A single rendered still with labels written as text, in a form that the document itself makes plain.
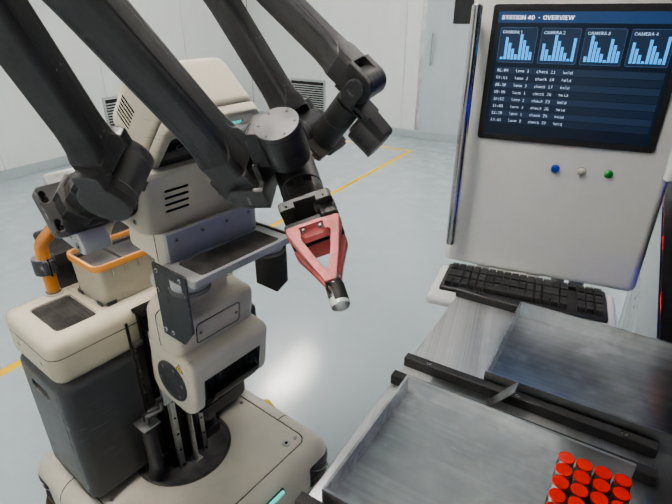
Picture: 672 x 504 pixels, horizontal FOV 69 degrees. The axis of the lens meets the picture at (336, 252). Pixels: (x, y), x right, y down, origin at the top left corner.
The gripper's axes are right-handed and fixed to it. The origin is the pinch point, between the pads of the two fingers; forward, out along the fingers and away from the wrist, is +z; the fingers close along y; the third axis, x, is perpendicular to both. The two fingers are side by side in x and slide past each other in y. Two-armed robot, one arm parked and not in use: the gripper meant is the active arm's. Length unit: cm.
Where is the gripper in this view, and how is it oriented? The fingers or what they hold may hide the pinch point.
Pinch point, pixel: (331, 279)
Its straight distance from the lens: 56.5
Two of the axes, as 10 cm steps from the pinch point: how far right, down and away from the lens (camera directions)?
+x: 9.5, -3.3, 0.0
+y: -1.8, -5.4, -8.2
